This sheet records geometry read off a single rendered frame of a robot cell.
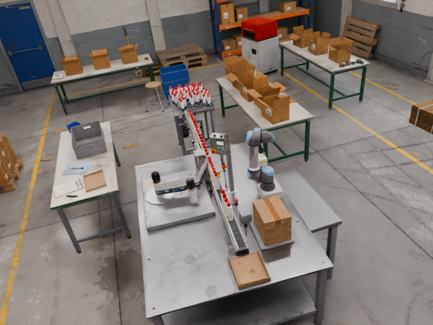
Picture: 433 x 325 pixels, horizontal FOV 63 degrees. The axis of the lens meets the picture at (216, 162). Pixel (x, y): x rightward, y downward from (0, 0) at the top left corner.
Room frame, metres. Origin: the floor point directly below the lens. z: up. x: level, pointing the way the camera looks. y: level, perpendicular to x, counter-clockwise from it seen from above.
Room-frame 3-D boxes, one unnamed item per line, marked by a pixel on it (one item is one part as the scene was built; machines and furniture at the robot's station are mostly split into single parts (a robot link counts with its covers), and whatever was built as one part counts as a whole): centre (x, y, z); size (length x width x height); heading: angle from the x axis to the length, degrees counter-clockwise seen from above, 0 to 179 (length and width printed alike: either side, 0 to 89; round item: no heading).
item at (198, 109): (5.22, 0.29, 0.46); 0.73 x 0.62 x 0.93; 9
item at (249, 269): (1.89, -0.15, 0.85); 0.30 x 0.26 x 0.04; 9
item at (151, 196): (2.95, 0.63, 0.89); 0.31 x 0.31 x 0.01
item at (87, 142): (4.36, 1.71, 0.91); 0.60 x 0.40 x 0.22; 17
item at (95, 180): (3.47, 1.46, 0.82); 0.34 x 0.24 x 0.03; 19
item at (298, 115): (5.40, -0.82, 0.39); 2.20 x 0.80 x 0.78; 13
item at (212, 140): (3.00, -0.06, 1.38); 0.17 x 0.10 x 0.19; 64
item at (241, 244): (2.87, 0.01, 0.86); 1.65 x 0.08 x 0.04; 9
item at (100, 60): (8.02, 2.27, 0.96); 0.43 x 0.42 x 0.37; 100
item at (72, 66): (7.88, 2.89, 0.97); 0.47 x 0.41 x 0.37; 9
